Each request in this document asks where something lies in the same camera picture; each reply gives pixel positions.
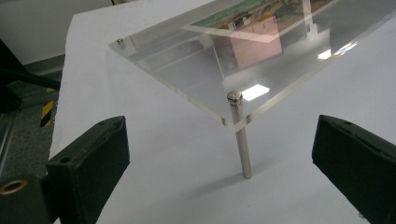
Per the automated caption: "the black tripod leg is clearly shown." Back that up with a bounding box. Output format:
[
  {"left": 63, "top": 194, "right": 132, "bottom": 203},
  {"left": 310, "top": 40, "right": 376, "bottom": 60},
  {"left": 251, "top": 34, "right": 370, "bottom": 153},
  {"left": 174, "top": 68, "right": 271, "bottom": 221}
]
[{"left": 0, "top": 38, "right": 62, "bottom": 115}]

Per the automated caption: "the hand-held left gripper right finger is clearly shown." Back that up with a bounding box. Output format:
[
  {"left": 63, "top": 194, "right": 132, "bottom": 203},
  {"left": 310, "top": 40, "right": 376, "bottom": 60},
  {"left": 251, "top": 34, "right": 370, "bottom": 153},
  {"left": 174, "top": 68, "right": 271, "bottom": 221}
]
[{"left": 311, "top": 114, "right": 396, "bottom": 224}]

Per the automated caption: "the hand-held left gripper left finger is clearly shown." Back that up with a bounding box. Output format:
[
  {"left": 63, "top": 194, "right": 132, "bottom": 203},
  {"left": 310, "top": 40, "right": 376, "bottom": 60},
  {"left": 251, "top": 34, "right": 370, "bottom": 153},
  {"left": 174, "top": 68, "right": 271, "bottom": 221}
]
[{"left": 46, "top": 116, "right": 131, "bottom": 224}]

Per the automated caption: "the clear acrylic photo frame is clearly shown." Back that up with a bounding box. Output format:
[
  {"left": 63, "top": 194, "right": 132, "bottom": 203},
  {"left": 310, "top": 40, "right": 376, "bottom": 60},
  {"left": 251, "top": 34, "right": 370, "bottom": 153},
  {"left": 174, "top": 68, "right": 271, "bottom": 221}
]
[{"left": 107, "top": 0, "right": 396, "bottom": 180}]

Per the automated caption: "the painting print of boats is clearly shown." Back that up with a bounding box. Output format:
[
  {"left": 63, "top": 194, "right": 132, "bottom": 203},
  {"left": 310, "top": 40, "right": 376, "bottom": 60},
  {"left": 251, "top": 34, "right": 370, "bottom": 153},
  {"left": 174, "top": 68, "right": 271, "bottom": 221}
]
[{"left": 191, "top": 0, "right": 340, "bottom": 32}]

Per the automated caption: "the white cabinet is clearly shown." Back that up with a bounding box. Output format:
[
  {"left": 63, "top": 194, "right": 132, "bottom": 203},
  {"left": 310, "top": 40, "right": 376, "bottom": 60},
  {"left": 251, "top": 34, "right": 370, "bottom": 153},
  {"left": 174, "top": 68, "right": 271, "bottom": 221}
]
[{"left": 0, "top": 0, "right": 115, "bottom": 65}]

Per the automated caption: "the white table cover sheet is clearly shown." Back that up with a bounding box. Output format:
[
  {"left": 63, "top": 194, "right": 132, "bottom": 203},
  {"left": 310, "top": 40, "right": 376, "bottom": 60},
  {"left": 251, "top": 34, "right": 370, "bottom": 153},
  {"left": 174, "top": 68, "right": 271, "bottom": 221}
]
[{"left": 49, "top": 0, "right": 396, "bottom": 224}]

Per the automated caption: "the yellow black floor tape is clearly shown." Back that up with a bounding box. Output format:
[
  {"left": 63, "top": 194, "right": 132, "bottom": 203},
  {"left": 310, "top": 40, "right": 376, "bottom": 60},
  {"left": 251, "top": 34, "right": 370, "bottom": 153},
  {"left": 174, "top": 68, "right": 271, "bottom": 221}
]
[{"left": 39, "top": 88, "right": 56, "bottom": 128}]

